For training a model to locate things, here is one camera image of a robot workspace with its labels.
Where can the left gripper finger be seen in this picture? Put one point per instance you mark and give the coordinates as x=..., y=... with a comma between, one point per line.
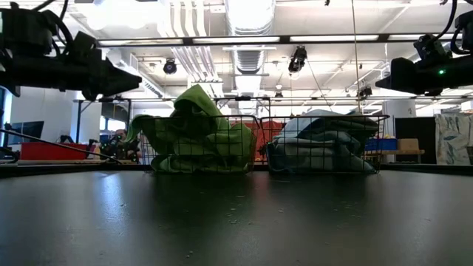
x=114, y=79

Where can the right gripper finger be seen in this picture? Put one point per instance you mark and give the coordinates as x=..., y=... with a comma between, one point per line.
x=403, y=77

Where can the light blue microfiber towel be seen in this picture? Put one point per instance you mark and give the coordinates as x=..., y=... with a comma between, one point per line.
x=306, y=122
x=351, y=127
x=318, y=159

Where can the green microfiber towel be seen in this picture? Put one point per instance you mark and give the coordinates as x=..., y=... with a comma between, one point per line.
x=207, y=159
x=196, y=103

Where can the white column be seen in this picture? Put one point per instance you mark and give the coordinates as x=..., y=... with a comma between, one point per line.
x=399, y=109

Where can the person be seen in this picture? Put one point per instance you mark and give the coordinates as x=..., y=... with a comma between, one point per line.
x=120, y=134

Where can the black panel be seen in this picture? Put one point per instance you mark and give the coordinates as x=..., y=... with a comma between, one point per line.
x=425, y=129

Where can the black ceiling spotlight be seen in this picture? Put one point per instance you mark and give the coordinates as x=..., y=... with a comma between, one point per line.
x=170, y=67

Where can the leaf print curtain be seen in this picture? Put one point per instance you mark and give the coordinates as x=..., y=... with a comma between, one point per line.
x=454, y=138

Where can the black computer monitor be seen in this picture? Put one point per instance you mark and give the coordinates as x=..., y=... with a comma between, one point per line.
x=27, y=131

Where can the cardboard box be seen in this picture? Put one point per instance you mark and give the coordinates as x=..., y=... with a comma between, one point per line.
x=408, y=144

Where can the blue bin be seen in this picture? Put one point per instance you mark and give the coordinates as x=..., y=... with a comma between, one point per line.
x=386, y=144

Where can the low wooden table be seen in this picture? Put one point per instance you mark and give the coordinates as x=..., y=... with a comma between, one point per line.
x=410, y=152

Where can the red storage bin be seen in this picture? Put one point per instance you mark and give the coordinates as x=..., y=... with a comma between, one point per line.
x=51, y=151

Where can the black table mat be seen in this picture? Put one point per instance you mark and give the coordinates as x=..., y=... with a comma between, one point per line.
x=236, y=221

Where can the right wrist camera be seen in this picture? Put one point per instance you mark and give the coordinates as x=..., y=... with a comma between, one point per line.
x=428, y=48

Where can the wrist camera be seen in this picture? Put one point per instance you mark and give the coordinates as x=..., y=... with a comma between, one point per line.
x=26, y=33
x=428, y=48

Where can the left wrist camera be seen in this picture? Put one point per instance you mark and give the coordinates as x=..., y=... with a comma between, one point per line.
x=26, y=33

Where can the white ceiling duct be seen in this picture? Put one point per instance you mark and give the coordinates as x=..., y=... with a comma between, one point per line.
x=249, y=22

